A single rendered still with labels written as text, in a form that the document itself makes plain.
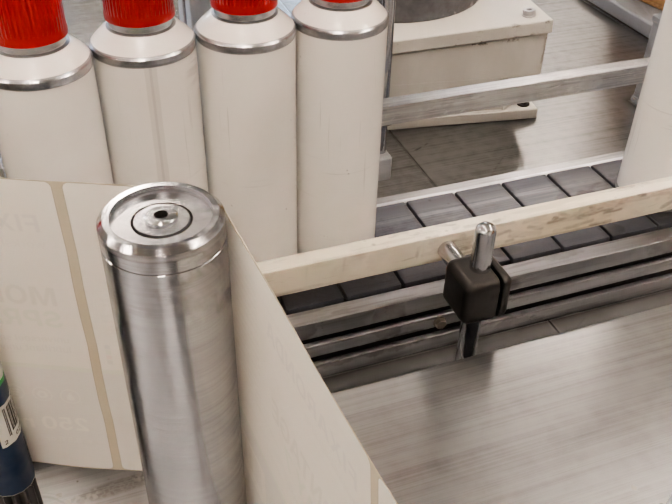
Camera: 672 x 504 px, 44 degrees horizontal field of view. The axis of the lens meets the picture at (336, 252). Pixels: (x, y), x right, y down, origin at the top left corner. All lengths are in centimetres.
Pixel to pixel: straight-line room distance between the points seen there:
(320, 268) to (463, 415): 12
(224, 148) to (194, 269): 21
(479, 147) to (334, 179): 31
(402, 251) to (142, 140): 17
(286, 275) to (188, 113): 11
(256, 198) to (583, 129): 43
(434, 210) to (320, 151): 14
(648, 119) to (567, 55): 38
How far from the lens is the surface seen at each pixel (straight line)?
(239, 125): 44
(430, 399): 45
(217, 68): 43
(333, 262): 48
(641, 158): 61
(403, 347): 54
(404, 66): 75
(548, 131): 81
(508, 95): 58
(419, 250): 50
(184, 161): 44
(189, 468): 30
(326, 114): 46
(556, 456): 44
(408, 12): 77
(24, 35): 40
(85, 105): 42
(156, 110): 42
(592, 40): 101
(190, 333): 26
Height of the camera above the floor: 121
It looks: 38 degrees down
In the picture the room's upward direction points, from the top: 2 degrees clockwise
